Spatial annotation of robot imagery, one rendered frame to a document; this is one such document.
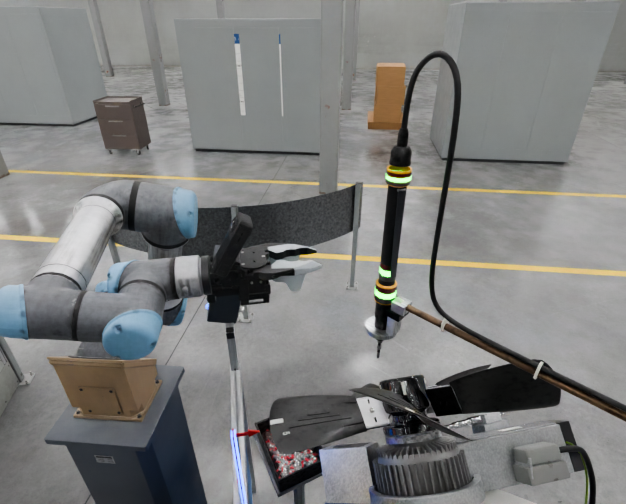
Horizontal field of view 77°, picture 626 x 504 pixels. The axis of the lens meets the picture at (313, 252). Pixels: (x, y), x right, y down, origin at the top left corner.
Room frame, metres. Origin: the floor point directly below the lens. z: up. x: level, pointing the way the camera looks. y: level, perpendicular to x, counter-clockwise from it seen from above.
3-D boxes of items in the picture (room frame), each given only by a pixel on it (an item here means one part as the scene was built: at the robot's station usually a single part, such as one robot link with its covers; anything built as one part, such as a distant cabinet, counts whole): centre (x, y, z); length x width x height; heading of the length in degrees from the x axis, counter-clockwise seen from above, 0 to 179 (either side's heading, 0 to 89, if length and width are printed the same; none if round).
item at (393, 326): (0.66, -0.16, 1.50); 0.09 x 0.07 x 0.10; 46
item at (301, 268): (0.60, 0.03, 1.64); 0.09 x 0.03 x 0.06; 90
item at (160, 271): (0.57, 0.29, 1.65); 0.11 x 0.09 x 0.08; 101
